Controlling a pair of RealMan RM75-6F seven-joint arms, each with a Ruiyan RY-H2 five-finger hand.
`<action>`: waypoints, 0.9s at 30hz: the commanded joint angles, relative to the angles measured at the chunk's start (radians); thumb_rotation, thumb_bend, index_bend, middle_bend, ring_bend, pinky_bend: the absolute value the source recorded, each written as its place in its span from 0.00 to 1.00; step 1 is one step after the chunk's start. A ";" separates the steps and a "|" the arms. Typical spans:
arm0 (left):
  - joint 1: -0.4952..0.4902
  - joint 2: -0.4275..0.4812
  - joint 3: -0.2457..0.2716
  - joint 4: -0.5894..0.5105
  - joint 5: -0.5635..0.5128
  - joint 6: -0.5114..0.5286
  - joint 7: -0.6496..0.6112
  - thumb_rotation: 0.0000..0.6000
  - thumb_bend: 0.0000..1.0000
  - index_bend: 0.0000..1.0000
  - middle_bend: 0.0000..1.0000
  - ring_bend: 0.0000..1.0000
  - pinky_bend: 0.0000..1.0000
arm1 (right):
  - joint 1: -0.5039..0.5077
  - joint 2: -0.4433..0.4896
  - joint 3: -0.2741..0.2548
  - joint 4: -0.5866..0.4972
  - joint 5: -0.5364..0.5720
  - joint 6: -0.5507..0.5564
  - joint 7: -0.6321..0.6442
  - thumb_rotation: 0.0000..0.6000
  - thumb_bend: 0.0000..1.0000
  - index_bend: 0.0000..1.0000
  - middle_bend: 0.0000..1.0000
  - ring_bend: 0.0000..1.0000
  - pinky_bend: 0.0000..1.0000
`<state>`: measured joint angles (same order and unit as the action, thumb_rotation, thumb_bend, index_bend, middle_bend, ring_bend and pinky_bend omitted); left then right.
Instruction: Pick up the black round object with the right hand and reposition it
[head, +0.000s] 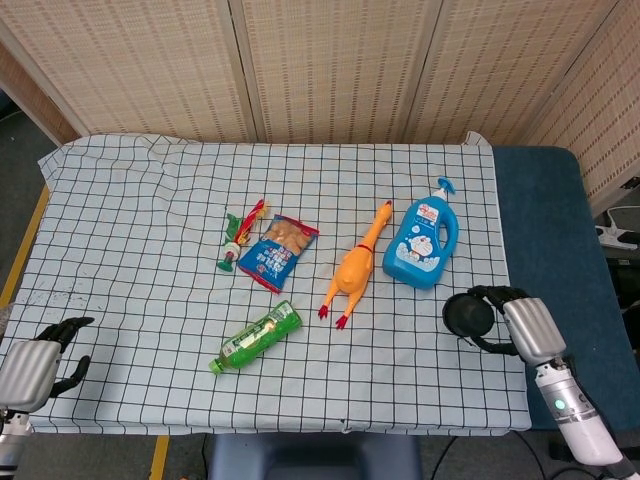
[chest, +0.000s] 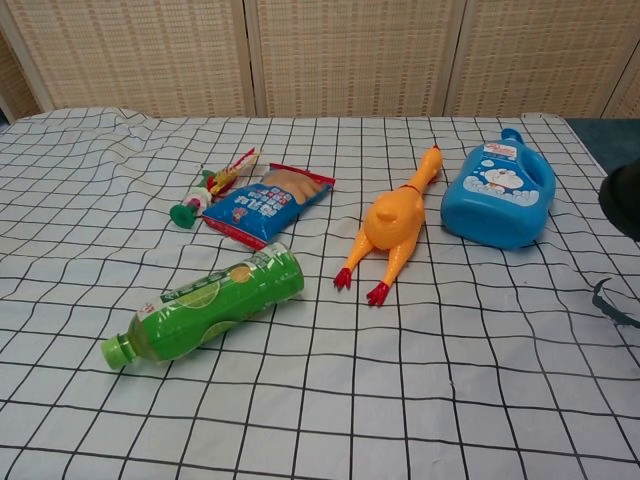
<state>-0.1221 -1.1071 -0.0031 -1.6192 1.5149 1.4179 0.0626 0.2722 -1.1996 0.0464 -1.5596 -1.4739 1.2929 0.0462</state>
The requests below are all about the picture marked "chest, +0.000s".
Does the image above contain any black round disc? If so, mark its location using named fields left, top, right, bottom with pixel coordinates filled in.
left=599, top=160, right=640, bottom=247

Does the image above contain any yellow rubber chicken toy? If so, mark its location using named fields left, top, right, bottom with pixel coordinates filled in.
left=333, top=144, right=446, bottom=308

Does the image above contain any white black checked tablecloth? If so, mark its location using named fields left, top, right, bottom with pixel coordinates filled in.
left=0, top=106, right=640, bottom=480

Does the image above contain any beige woven folding screen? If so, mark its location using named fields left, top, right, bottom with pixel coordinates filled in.
left=0, top=0, right=640, bottom=124

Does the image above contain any green red feather shuttlecock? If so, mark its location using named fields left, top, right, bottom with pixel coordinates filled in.
left=168, top=147, right=264, bottom=233

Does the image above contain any green tea plastic bottle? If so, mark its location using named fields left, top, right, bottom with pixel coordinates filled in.
left=100, top=241, right=307, bottom=372

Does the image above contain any blue red snack bag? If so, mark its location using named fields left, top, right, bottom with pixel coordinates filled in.
left=201, top=162, right=338, bottom=252

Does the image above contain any blue detergent pump bottle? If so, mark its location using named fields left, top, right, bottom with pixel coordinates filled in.
left=440, top=127, right=558, bottom=252

